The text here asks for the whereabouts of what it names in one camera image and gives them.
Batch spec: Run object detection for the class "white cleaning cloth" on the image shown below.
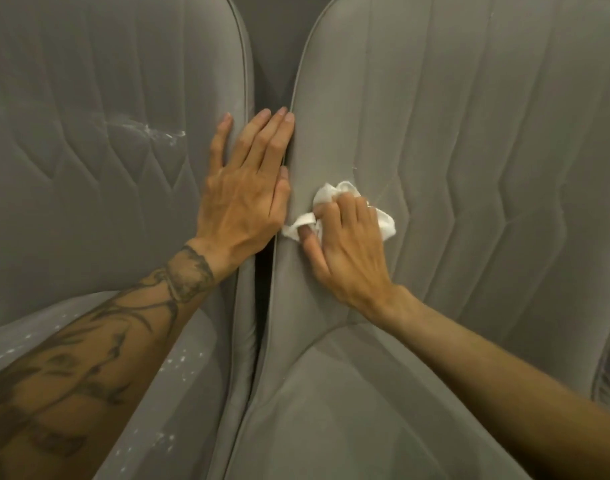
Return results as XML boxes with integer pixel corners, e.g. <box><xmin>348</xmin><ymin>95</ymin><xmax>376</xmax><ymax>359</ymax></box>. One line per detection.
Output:
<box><xmin>281</xmin><ymin>181</ymin><xmax>397</xmax><ymax>243</ymax></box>

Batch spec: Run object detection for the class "person's right hand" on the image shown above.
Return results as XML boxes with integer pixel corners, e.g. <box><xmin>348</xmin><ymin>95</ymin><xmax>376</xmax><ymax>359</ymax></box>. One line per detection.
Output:
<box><xmin>299</xmin><ymin>192</ymin><xmax>418</xmax><ymax>329</ymax></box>

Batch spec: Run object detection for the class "person's right forearm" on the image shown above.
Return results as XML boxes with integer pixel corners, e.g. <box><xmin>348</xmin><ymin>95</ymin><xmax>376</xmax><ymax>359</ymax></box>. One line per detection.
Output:
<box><xmin>384</xmin><ymin>289</ymin><xmax>610</xmax><ymax>480</ymax></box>

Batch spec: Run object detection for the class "person's left hand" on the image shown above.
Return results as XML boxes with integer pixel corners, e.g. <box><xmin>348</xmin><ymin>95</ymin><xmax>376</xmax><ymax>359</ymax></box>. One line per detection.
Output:
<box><xmin>187</xmin><ymin>107</ymin><xmax>295</xmax><ymax>283</ymax></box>

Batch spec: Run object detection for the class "person's left forearm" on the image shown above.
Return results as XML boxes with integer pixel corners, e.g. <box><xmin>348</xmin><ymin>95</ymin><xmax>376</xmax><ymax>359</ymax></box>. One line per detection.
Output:
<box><xmin>0</xmin><ymin>239</ymin><xmax>221</xmax><ymax>480</ymax></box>

